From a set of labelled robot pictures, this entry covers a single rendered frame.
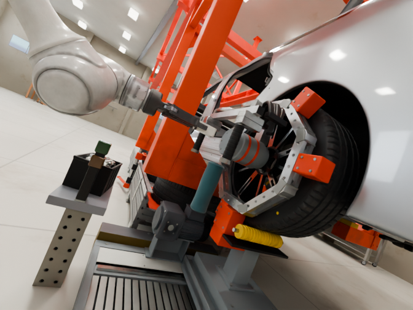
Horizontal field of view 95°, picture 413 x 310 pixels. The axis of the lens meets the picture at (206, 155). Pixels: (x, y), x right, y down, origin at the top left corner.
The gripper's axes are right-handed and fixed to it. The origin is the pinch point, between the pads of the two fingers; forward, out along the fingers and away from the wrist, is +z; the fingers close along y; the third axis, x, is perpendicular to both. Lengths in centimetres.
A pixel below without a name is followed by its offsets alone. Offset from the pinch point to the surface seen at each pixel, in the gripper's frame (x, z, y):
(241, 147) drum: 1.5, 22.6, -10.6
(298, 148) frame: 7.3, 32.4, 9.4
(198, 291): -68, 35, -16
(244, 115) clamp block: 10.0, 10.6, 2.4
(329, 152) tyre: 9.9, 41.2, 14.4
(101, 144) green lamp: -17.9, -27.0, -10.2
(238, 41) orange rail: 247, 104, -309
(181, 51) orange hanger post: 135, 4, -253
